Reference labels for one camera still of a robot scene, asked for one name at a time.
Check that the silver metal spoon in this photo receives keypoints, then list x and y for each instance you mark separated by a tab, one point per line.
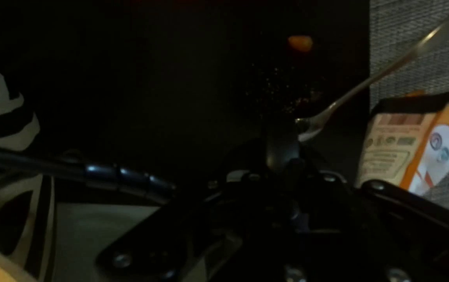
369	84

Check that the orange white snack pouch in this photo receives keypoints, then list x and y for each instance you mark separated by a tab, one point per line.
411	150

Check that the brown nut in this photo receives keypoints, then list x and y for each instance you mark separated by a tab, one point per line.
300	43

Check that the glossy black cup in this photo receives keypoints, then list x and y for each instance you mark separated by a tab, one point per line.
280	100

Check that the grey woven placemat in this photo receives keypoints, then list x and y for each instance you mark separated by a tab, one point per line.
416	32

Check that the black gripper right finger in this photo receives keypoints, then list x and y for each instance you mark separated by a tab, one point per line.
416	214

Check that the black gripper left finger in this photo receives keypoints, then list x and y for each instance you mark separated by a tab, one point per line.
233	194

